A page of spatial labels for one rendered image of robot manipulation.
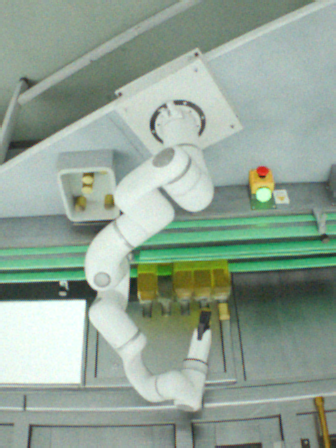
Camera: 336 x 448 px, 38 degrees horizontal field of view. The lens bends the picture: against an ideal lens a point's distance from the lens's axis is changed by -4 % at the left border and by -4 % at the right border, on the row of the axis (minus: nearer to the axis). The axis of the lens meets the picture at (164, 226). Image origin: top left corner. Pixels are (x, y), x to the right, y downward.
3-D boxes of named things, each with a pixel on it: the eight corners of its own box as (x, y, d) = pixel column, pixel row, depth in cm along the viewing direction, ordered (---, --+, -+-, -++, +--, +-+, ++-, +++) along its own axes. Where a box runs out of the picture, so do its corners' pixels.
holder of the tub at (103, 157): (74, 212, 174) (72, 229, 168) (59, 152, 153) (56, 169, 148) (123, 210, 173) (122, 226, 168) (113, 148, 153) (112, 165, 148)
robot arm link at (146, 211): (132, 229, 129) (93, 193, 119) (209, 175, 124) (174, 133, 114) (140, 254, 122) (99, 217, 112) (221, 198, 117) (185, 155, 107)
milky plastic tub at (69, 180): (71, 203, 169) (68, 222, 164) (58, 152, 153) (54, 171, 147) (121, 200, 169) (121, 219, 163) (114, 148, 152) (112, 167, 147)
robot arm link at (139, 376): (144, 324, 129) (193, 382, 131) (117, 336, 138) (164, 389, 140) (126, 344, 123) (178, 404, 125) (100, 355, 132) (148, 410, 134)
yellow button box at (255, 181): (247, 183, 165) (251, 199, 161) (249, 167, 160) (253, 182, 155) (268, 182, 165) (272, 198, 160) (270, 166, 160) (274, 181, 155)
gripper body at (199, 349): (207, 378, 142) (213, 345, 149) (207, 363, 135) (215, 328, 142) (181, 373, 144) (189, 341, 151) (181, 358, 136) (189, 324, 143)
